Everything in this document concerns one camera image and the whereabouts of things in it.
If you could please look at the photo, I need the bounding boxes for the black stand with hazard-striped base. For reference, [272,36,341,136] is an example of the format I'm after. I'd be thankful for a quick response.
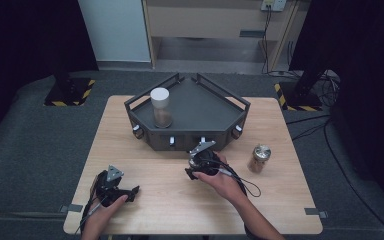
[273,63,329,113]
[43,49,97,108]

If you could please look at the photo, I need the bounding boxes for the dark curtain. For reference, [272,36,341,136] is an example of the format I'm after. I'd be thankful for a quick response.
[289,0,384,208]
[0,0,100,151]

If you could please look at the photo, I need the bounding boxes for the dark grey corner rack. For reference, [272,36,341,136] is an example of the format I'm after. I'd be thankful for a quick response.
[123,72,252,153]

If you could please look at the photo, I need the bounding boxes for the white panel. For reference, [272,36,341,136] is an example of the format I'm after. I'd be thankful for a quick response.
[78,0,152,63]

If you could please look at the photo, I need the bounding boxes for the right gripper thin black cable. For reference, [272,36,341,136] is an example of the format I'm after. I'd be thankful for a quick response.
[209,157,263,199]

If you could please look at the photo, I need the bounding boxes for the light wooden cabinet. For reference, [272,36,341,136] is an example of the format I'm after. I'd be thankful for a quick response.
[141,0,311,73]

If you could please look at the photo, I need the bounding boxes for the white-capped spice jar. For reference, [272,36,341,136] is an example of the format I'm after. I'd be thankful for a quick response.
[149,87,174,129]

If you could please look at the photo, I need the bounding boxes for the long black floor cable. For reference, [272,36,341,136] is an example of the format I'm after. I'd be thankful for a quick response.
[322,117,384,240]

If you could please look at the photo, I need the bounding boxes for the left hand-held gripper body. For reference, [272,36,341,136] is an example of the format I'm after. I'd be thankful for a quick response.
[91,164,132,208]

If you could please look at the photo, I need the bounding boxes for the black outlet cable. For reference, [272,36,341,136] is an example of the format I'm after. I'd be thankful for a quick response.
[261,6,274,75]

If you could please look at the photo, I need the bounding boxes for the person's right hand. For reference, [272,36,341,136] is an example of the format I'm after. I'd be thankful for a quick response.
[193,152,248,205]

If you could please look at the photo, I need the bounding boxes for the tangled black floor cables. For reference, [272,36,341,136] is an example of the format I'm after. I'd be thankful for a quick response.
[267,69,342,108]

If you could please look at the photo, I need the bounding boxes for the grey tape strip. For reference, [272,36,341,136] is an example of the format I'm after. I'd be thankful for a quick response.
[59,203,84,214]
[304,207,329,220]

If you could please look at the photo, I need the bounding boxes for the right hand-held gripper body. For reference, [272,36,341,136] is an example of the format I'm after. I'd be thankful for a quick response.
[187,139,226,176]

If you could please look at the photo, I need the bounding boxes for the silver-lidded jar brown spice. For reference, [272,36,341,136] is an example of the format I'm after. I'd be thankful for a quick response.
[247,143,272,174]

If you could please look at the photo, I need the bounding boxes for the person's left hand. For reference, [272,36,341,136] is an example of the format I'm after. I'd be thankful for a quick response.
[83,194,130,232]

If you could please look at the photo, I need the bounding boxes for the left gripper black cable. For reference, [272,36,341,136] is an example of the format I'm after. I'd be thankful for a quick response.
[74,196,106,236]

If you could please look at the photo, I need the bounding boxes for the white wall power outlet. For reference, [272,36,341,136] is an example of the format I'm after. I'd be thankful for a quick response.
[260,0,288,13]

